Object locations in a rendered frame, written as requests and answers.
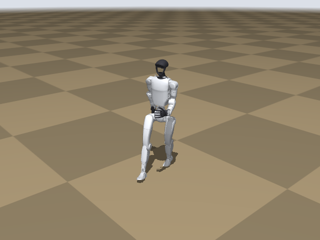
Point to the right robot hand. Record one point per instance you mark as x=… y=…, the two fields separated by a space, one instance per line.
x=152 y=109

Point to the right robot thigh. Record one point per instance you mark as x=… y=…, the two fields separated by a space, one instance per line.
x=147 y=130

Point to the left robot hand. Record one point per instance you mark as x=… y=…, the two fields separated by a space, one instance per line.
x=161 y=113

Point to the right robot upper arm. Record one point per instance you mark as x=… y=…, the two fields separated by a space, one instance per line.
x=148 y=82

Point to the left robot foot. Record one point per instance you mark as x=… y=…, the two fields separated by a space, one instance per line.
x=167 y=161

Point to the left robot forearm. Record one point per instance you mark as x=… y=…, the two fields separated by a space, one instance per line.
x=170 y=108

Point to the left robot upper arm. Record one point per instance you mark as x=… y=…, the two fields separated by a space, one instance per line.
x=173 y=92

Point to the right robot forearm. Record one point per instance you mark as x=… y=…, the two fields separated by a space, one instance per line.
x=151 y=103

